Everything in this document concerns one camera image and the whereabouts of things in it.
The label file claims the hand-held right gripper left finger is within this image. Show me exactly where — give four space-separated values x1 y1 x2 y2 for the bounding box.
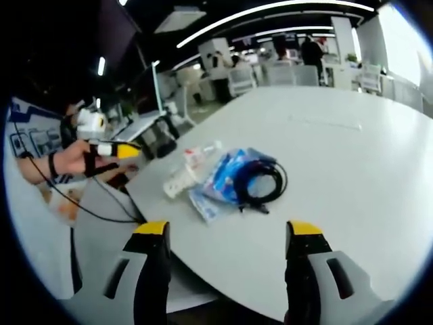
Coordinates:
62 219 173 325

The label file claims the person's left hand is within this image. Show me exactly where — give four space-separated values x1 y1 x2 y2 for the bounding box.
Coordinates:
55 139 99 177

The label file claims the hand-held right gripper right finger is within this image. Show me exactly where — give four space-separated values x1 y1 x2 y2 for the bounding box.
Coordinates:
283 219 396 325

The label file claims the blue plastic packet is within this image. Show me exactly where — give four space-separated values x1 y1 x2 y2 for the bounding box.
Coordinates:
187 146 271 224

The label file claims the long curved ceiling light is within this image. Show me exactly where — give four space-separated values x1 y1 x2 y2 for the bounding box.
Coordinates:
175 0 378 49

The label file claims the black wristband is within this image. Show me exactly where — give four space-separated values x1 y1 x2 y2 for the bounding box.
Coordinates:
48 153 60 179

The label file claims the computer monitor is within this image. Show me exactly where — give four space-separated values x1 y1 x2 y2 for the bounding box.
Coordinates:
131 62 167 116

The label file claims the blue and white display board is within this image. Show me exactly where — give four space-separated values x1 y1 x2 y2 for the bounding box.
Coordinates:
5 97 66 158

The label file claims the orange and white printed bag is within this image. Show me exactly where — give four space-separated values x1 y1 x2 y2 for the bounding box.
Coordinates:
43 181 84 225

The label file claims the white background desk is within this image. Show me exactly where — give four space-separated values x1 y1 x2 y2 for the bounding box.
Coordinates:
110 110 165 143

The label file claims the white mesh office chair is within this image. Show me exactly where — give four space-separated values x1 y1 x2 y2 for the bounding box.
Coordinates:
295 65 321 87
266 64 297 87
357 63 384 94
229 66 257 98

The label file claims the white table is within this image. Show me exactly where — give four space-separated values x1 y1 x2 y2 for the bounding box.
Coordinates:
127 86 433 322

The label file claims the black office chair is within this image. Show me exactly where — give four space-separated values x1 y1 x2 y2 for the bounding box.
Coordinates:
141 116 179 160

